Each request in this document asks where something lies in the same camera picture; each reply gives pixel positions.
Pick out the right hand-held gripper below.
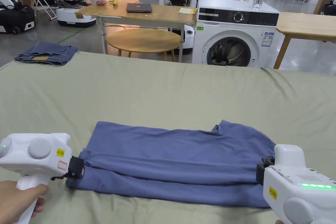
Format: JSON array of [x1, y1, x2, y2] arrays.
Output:
[[256, 144, 336, 224]]

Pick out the rectangular wooden table with laptop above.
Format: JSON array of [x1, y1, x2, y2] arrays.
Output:
[[74, 0, 198, 63]]

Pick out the bed with pale green sheet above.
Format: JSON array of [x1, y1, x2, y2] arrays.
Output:
[[0, 51, 336, 224]]

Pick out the dark blue shirt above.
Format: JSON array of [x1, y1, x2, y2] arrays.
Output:
[[65, 120, 276, 208]]

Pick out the white washing machine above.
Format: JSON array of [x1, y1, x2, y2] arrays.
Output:
[[191, 0, 280, 68]]

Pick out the round wooden low table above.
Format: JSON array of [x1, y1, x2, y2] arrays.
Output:
[[107, 29, 180, 63]]

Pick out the light wooden table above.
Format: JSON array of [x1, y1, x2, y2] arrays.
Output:
[[273, 12, 336, 70]]

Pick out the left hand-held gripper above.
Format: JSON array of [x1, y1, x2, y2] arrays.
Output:
[[0, 132, 85, 224]]

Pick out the person's left hand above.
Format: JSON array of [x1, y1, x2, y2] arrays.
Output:
[[0, 180, 50, 224]]

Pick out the folded blue jeans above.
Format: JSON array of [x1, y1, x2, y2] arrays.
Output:
[[14, 41, 79, 66]]

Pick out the white and black wheeled robot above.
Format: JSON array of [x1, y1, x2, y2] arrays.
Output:
[[0, 0, 36, 34]]

